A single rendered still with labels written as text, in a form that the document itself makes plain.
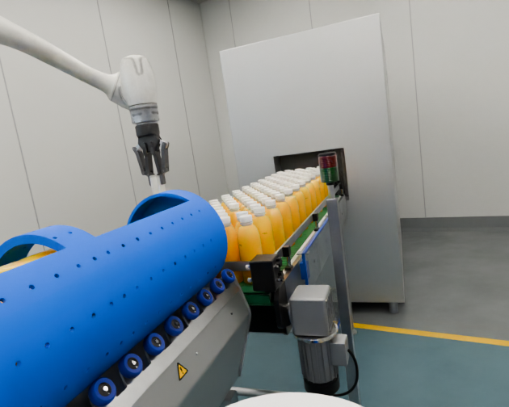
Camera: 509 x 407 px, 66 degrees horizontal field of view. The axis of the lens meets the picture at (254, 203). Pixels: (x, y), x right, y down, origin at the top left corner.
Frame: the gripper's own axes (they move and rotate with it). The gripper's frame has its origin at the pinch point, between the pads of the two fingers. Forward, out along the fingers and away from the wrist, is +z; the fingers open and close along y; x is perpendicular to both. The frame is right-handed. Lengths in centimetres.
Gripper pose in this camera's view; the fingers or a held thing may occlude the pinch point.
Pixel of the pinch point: (157, 185)
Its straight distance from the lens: 133.4
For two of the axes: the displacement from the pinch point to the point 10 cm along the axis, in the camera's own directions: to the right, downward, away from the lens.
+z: 1.4, 9.8, 1.6
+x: 3.4, -2.0, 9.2
